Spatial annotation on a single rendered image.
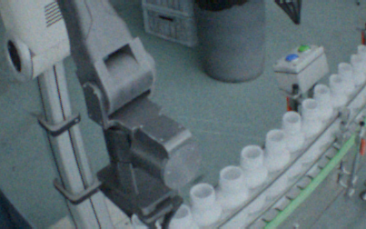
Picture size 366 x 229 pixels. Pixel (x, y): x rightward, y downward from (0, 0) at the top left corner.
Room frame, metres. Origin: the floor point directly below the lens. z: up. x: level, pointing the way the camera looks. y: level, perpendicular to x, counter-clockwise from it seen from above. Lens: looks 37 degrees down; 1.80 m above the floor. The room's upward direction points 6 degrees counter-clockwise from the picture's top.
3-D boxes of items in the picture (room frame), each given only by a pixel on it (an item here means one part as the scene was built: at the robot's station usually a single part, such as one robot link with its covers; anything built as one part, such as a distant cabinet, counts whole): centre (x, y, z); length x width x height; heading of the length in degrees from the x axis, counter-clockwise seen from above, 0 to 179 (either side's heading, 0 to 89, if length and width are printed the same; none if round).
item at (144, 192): (0.56, 0.07, 1.30); 0.10 x 0.07 x 0.07; 41
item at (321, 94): (0.88, -0.28, 1.08); 0.06 x 0.06 x 0.17
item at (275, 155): (0.75, -0.16, 1.08); 0.06 x 0.06 x 0.17
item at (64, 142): (1.20, 0.33, 0.74); 0.11 x 0.11 x 0.40; 41
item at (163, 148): (0.53, 0.04, 1.39); 0.12 x 0.09 x 0.12; 41
